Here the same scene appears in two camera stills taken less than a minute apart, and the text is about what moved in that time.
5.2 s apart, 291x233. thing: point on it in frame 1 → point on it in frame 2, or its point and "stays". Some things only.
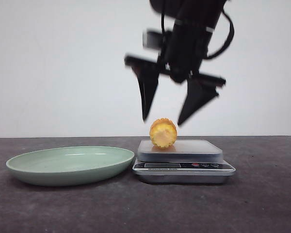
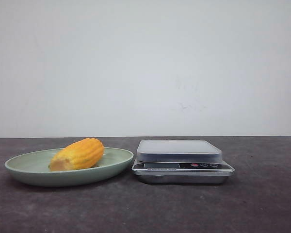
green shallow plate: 71,166 stays
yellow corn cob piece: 163,132 → 81,155
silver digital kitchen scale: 186,161 stays
